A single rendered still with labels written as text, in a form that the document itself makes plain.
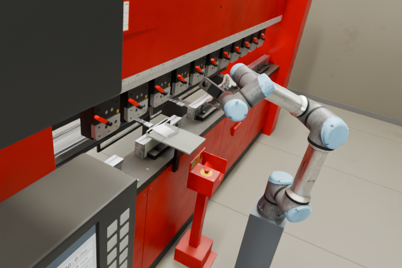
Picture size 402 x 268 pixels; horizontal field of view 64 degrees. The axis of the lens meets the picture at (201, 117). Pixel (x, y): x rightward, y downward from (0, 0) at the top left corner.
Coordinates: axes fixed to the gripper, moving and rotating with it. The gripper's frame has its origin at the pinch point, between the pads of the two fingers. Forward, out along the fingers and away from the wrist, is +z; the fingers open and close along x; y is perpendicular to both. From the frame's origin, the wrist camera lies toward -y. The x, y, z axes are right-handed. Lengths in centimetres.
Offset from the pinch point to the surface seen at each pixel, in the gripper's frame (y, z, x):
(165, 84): -15.2, 28.8, -15.7
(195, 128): 22, 63, -34
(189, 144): 13.1, 22.7, -34.2
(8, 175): -44, -65, -39
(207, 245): 75, 49, -96
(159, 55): -26.3, 19.2, -4.7
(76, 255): -27, -98, -23
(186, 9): -27.4, 32.3, 21.1
